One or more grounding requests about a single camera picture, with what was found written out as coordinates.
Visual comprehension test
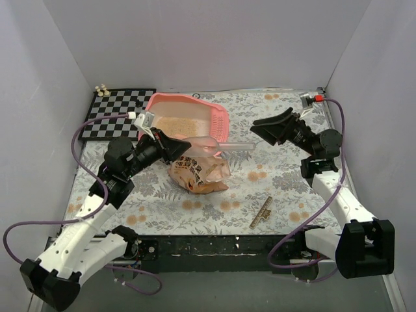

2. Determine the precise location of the clear plastic litter scoop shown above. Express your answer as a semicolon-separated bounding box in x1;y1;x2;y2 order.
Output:
183;136;256;157

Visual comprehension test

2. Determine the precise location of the orange cat litter bag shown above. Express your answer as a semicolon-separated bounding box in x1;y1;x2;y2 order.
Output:
168;156;231;194

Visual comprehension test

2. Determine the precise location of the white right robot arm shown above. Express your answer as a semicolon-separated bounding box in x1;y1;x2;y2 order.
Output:
250;108;395;279

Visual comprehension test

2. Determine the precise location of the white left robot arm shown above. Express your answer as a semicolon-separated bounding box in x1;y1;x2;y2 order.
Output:
19;128;191;311

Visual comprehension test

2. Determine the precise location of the beige litter in box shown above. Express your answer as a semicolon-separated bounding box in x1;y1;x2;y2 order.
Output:
155;117;197;138

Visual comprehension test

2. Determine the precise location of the pink cat litter box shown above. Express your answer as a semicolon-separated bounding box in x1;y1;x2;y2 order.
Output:
145;93;229;142

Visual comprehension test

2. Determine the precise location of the black white chessboard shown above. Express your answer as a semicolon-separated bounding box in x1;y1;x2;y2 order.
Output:
79;88;156;142

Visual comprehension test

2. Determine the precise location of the brown bag sealing clip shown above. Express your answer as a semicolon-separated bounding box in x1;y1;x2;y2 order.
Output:
249;196;273;229

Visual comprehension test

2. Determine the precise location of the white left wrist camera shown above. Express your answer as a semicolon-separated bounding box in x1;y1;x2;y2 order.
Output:
133;110;155;138

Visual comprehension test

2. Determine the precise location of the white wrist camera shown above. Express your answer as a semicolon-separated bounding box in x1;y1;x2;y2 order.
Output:
133;110;155;138
299;92;315;118

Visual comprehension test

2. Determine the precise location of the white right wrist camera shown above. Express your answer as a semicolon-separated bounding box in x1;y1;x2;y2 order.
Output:
299;92;315;118

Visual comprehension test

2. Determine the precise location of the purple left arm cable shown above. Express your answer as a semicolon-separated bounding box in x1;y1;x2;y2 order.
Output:
3;112;163;296

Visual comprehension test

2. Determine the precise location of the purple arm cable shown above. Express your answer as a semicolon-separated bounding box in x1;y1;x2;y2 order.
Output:
3;112;163;296
266;96;347;283

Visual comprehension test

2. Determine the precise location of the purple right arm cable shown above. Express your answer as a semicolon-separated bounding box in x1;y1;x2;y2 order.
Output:
266;96;347;283

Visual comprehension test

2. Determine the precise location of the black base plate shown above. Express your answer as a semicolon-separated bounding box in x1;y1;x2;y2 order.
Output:
110;234;339;276

